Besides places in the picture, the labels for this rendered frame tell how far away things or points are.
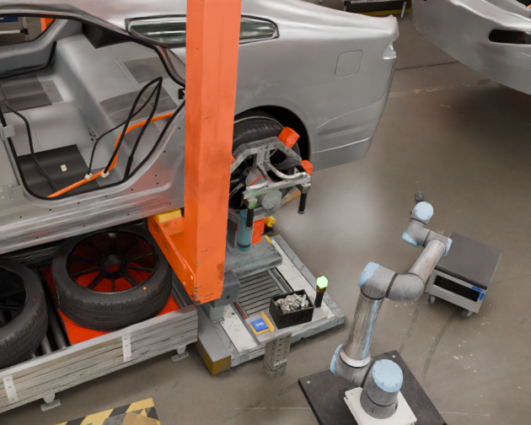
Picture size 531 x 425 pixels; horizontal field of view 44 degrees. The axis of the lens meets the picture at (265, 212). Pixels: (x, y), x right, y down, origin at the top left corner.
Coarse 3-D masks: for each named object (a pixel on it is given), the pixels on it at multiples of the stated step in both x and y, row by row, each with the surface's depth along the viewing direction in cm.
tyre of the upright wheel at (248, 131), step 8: (248, 112) 376; (256, 112) 379; (264, 112) 384; (248, 120) 370; (256, 120) 371; (264, 120) 373; (272, 120) 380; (240, 128) 364; (248, 128) 363; (256, 128) 364; (264, 128) 367; (272, 128) 370; (280, 128) 374; (240, 136) 361; (248, 136) 363; (256, 136) 366; (264, 136) 369; (272, 136) 373; (296, 144) 386; (232, 152) 365; (296, 152) 390
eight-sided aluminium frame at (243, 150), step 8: (240, 144) 361; (248, 144) 361; (256, 144) 366; (264, 144) 363; (272, 144) 365; (280, 144) 367; (240, 152) 358; (248, 152) 358; (256, 152) 362; (288, 152) 375; (240, 160) 360; (232, 168) 360; (288, 192) 396; (256, 208) 399; (264, 208) 400; (272, 208) 397; (232, 216) 383; (256, 216) 394; (264, 216) 397
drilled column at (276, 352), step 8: (288, 336) 360; (272, 344) 362; (280, 344) 364; (288, 344) 364; (272, 352) 365; (280, 352) 365; (288, 352) 370; (264, 360) 379; (272, 360) 368; (280, 360) 370; (264, 368) 382; (272, 368) 372; (280, 368) 375; (272, 376) 377
